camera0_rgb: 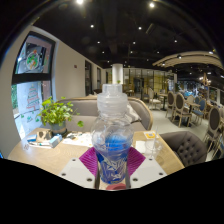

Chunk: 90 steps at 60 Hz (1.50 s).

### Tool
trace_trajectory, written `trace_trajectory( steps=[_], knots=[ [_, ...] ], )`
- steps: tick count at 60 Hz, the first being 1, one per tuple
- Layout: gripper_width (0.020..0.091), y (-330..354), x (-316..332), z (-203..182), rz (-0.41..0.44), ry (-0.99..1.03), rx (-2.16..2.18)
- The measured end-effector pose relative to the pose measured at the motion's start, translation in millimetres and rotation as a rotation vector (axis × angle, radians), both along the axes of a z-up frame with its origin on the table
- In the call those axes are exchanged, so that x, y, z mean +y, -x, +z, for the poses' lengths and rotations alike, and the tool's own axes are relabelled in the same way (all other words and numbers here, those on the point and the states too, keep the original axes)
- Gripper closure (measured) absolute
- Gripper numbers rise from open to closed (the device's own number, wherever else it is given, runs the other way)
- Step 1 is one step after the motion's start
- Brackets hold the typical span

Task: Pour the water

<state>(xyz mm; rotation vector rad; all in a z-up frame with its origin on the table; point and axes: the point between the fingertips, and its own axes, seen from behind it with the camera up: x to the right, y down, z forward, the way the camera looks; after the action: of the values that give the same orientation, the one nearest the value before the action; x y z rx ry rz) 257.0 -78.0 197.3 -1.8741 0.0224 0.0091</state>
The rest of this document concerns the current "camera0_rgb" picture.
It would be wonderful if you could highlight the blue and white card box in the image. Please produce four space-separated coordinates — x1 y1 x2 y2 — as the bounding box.
48 134 64 149

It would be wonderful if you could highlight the dark grey tufted armchair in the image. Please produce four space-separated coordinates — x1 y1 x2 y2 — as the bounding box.
159 130 208 168

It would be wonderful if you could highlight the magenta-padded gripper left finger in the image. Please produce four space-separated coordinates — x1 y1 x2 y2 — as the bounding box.
59 146 100 189

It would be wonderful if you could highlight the group of dining chairs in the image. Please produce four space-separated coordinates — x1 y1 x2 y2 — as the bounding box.
146 86 224 158

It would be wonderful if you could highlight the clear plastic cup with straw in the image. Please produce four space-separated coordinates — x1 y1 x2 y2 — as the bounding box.
144 128 163 158

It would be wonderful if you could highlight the group of ceiling spotlights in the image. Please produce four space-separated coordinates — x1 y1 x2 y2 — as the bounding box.
74 0 214 58

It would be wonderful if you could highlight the flat round red coaster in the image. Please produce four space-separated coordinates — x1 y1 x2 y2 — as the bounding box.
105 182 128 191

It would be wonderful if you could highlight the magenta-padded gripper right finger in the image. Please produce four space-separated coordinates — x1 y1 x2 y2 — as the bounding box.
125 146 168 189

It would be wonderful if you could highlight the grey curved sofa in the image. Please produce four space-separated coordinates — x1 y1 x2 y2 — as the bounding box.
54 95 154 133

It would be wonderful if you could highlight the clear blue-labelled drink bottle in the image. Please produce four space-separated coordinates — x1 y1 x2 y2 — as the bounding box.
90 83 135 186

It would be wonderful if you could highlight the green potted plant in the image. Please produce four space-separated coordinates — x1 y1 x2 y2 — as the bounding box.
36 96 84 136

